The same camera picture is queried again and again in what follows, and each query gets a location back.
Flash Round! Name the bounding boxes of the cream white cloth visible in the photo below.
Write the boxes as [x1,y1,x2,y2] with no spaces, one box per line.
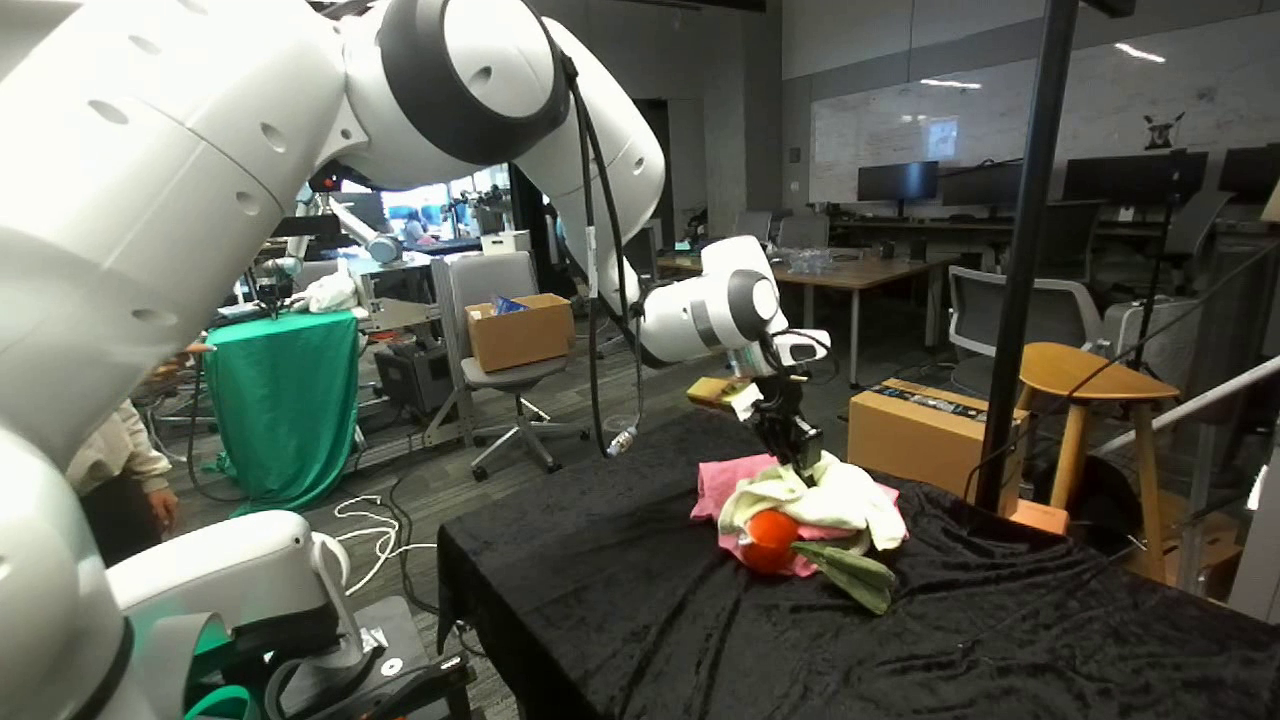
[715,447,912,559]

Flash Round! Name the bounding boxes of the silver aluminium pole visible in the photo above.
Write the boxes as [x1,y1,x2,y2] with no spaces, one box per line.
[1092,352,1280,464]

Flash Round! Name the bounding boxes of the person left hand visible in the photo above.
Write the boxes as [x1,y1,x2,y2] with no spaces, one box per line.
[135,480,185,536]

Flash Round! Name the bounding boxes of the gold wrist camera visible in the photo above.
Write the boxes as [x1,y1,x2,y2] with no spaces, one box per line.
[685,373,769,424]

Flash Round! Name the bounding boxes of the pink cloth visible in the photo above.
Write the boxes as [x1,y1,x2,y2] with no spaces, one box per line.
[689,451,863,582]

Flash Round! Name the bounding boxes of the black base mounting hardware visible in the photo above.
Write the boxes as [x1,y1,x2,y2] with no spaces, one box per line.
[256,631,473,720]

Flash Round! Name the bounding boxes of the cardboard box with black tape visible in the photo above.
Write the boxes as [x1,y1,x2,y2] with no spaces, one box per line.
[844,376,1031,502]

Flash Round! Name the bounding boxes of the small plain cardboard box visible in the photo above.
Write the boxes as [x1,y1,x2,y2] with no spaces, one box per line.
[465,293,580,376]

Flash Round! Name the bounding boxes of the wooden office desk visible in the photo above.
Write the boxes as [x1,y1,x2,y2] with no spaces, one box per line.
[771,244,952,391]

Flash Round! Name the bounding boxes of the light sleeved left forearm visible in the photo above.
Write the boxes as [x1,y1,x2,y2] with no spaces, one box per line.
[61,397,178,501]

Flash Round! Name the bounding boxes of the orange plush toy green leaves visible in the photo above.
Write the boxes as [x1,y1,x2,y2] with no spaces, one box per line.
[736,509,903,620]

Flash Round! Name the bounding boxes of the black velvet table cloth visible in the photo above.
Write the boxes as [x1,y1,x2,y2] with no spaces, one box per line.
[437,410,1280,720]

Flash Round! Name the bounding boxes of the black computer monitor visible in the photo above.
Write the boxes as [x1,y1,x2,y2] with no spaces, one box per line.
[1059,151,1214,212]
[1217,138,1280,203]
[940,161,1031,217]
[855,161,943,212]

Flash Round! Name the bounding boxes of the white floor cable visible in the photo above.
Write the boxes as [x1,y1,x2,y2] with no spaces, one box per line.
[313,490,445,562]

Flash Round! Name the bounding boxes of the wooden stool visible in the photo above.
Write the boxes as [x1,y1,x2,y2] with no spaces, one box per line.
[1018,340,1187,562]

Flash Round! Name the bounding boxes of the grey office chair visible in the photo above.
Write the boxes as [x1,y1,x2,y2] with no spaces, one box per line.
[431,252,592,485]

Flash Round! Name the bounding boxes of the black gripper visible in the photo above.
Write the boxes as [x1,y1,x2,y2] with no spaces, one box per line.
[749,373,831,488]

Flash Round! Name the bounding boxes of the white office chair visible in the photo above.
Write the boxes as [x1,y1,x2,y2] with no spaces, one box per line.
[943,261,1113,358]

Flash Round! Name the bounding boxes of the green cloth covered stand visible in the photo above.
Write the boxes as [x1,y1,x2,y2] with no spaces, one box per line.
[202,308,367,513]

